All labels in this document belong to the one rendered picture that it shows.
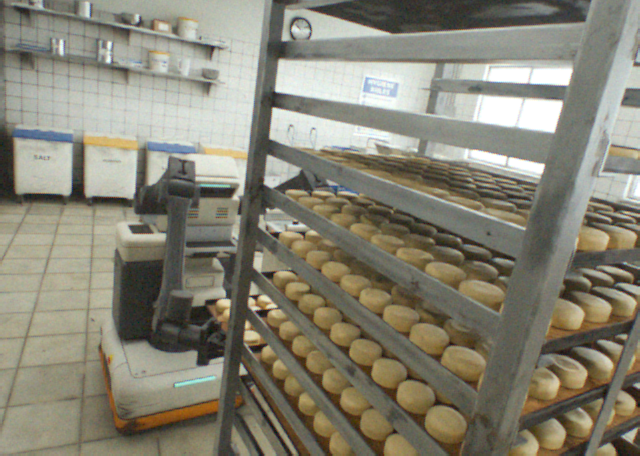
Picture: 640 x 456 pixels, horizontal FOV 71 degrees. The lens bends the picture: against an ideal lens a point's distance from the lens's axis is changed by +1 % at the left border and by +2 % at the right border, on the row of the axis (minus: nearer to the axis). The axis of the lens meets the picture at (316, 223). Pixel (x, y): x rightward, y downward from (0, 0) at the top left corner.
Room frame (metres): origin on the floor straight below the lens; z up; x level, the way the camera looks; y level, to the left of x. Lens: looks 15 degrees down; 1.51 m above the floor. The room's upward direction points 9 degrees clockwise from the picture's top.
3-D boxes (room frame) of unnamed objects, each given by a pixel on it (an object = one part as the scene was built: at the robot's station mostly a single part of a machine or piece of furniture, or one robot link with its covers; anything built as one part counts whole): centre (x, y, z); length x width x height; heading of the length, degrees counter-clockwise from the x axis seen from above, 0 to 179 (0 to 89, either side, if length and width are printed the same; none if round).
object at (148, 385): (1.99, 0.60, 0.16); 0.67 x 0.64 x 0.25; 33
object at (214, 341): (0.96, 0.17, 0.90); 0.09 x 0.07 x 0.07; 78
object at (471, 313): (0.65, -0.05, 1.32); 0.64 x 0.03 x 0.03; 33
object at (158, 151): (5.41, 1.89, 0.38); 0.64 x 0.54 x 0.77; 26
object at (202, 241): (1.75, 0.43, 0.84); 0.28 x 0.16 x 0.22; 123
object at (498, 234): (0.65, -0.05, 1.41); 0.64 x 0.03 x 0.03; 33
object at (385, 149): (2.72, -0.54, 1.25); 0.56 x 0.29 x 0.14; 31
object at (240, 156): (5.70, 1.31, 0.38); 0.64 x 0.54 x 0.77; 24
